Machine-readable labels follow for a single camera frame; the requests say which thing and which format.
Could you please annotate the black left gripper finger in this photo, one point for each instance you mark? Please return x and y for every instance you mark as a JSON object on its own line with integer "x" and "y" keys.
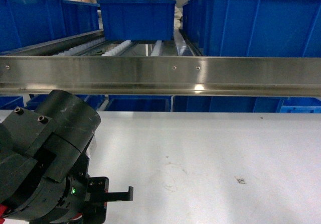
{"x": 120, "y": 196}

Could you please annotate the blue bin under shelf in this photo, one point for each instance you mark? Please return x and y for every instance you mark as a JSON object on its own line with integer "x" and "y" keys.
{"x": 153, "y": 103}

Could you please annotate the large blue bin left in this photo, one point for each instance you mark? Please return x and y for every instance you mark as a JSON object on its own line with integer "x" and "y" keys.
{"x": 29, "y": 22}

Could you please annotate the steel shelf front rail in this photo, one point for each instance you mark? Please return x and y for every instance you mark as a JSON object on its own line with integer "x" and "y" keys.
{"x": 230, "y": 76}

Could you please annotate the large blue bin right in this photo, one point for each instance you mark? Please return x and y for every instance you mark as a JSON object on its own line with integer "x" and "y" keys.
{"x": 254, "y": 28}

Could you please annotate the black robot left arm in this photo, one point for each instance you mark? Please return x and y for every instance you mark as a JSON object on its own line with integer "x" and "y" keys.
{"x": 63, "y": 126}

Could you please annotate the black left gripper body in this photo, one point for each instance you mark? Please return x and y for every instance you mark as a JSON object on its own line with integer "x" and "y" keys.
{"x": 42, "y": 191}

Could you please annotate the small blue bin centre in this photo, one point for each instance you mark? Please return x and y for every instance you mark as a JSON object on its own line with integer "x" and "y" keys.
{"x": 138, "y": 20}

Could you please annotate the large blue bin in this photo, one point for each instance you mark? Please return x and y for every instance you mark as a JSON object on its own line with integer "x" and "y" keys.
{"x": 29, "y": 22}
{"x": 254, "y": 28}

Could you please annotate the blue bin behind left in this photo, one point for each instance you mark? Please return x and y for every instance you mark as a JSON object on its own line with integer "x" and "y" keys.
{"x": 80, "y": 17}

